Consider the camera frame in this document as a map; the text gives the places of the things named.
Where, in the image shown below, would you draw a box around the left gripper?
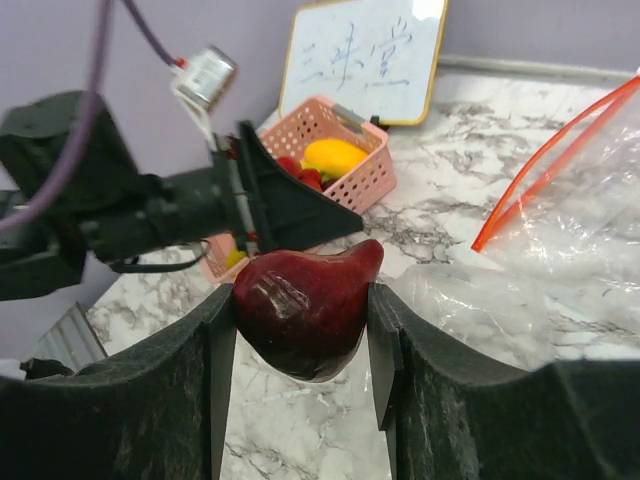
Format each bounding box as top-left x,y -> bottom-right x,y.
209,120 -> 364,254

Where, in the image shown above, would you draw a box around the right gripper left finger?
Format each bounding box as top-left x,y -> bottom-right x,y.
1,286 -> 236,479

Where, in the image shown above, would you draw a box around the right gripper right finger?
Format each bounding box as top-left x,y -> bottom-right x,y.
367,283 -> 639,479

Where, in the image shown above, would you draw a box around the fake red strawberries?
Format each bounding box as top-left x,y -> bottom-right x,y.
276,156 -> 323,193

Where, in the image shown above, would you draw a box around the fake yellow mango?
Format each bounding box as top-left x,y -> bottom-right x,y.
304,138 -> 368,179

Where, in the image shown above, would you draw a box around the zip bag with yellow fruit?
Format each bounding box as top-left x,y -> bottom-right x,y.
472,77 -> 639,317

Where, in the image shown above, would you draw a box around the fake banana bunch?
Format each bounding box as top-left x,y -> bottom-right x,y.
225,248 -> 249,270

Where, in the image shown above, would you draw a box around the zip bag with red fruit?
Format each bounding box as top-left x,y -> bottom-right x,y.
383,264 -> 639,371

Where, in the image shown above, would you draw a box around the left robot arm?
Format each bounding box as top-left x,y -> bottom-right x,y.
1,102 -> 363,301

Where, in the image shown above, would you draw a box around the pink plastic basket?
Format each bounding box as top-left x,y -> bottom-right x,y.
199,95 -> 399,286

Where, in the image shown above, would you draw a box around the small whiteboard with writing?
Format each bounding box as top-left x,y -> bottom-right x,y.
279,0 -> 449,126

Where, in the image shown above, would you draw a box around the aluminium frame rail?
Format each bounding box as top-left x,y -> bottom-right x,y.
23,303 -> 108,371

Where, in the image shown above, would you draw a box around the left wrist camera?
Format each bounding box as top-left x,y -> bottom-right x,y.
170,45 -> 237,151

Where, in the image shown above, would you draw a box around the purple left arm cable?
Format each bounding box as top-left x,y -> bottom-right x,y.
0,0 -> 184,234

